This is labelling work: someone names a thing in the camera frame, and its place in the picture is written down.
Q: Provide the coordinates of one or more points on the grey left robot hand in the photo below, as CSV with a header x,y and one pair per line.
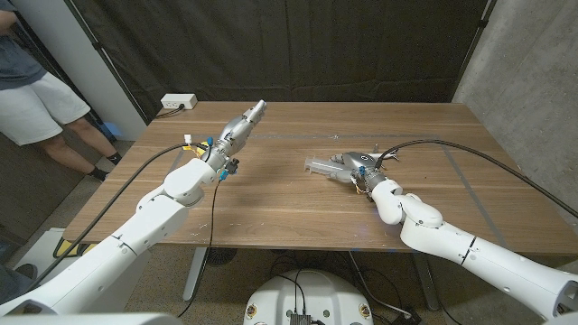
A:
x,y
235,133

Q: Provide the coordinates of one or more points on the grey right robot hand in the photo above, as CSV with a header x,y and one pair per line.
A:
x,y
359,163

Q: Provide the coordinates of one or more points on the large clear plastic syringe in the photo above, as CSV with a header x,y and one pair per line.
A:
x,y
320,165

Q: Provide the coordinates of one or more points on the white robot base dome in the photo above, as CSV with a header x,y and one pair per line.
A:
x,y
307,293

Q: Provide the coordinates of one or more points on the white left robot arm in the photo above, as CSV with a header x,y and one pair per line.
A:
x,y
131,239

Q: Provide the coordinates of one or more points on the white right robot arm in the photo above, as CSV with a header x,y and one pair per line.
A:
x,y
469,257

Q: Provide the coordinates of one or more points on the white toy airplane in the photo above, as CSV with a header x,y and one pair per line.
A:
x,y
389,156

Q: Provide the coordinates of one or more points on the white power strip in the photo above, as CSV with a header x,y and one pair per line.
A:
x,y
178,100

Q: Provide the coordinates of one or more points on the round black floor fan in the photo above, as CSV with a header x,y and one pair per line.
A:
x,y
220,255

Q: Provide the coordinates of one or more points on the white table leg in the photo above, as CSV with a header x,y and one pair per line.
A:
x,y
195,271
426,280

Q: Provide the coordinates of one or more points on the black backdrop stand pole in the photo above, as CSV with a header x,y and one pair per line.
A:
x,y
472,45
104,54

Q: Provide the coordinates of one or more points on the black floor power adapter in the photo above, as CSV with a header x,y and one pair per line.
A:
x,y
406,317

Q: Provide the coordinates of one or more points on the yellow and black floor object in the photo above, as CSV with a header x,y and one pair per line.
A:
x,y
68,248

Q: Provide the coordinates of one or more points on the standing person in white shorts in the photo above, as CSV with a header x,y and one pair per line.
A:
x,y
31,108

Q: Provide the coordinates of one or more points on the white floor platform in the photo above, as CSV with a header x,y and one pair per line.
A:
x,y
36,257

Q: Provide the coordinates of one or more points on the white robot torso edge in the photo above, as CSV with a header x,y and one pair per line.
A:
x,y
90,319

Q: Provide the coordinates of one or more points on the seated person in jeans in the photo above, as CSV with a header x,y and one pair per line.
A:
x,y
11,284

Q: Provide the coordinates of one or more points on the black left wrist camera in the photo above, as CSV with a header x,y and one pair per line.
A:
x,y
231,167

